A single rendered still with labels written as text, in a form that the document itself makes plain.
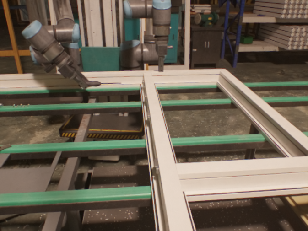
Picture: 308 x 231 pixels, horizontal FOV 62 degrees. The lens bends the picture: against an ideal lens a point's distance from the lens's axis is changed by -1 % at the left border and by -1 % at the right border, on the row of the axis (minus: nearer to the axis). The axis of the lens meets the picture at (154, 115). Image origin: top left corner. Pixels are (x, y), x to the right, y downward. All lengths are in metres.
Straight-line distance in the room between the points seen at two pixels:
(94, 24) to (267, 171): 1.79
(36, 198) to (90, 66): 1.58
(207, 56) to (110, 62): 3.10
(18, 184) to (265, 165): 0.66
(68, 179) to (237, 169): 0.48
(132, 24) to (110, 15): 2.81
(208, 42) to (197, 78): 3.51
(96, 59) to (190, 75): 0.95
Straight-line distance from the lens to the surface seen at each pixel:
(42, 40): 1.23
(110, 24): 2.17
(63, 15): 1.43
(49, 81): 1.47
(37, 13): 1.90
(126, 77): 1.40
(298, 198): 1.13
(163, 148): 0.72
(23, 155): 0.96
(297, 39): 5.29
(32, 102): 3.64
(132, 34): 4.98
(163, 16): 1.33
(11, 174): 0.86
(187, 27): 4.86
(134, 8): 1.44
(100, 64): 2.16
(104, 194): 0.70
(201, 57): 4.98
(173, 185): 0.61
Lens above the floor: 1.33
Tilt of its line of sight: 26 degrees down
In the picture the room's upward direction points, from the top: straight up
